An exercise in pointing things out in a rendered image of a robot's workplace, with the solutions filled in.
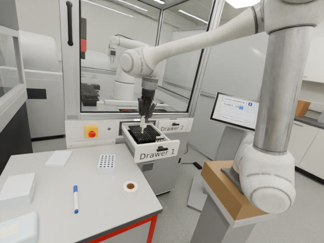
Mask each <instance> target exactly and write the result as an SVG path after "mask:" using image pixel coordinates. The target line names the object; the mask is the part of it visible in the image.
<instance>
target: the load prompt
mask: <svg viewBox="0 0 324 243"><path fill-rule="evenodd" d="M223 101H228V102H232V103H236V104H240V105H244V106H249V107H253V108H257V103H253V102H249V101H244V100H240V99H236V98H231V97H227V96H224V98H223Z"/></svg>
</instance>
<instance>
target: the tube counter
mask: <svg viewBox="0 0 324 243"><path fill-rule="evenodd" d="M234 108H236V109H240V110H244V111H248V112H252V113H256V109H254V108H249V107H244V106H240V105H236V104H235V107H234Z"/></svg>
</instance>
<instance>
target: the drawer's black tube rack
mask: <svg viewBox="0 0 324 243"><path fill-rule="evenodd" d="M128 127H129V130H128V132H129V134H130V135H131V136H132V138H133V139H134V141H135V142H136V143H137V144H138V145H139V144H147V143H155V142H156V140H151V141H142V142H139V141H138V140H139V139H147V138H156V137H157V136H161V135H160V134H159V133H158V132H157V131H156V130H155V129H154V128H153V127H152V126H151V125H147V126H146V128H144V131H143V133H141V132H142V127H140V125H135V126H128Z"/></svg>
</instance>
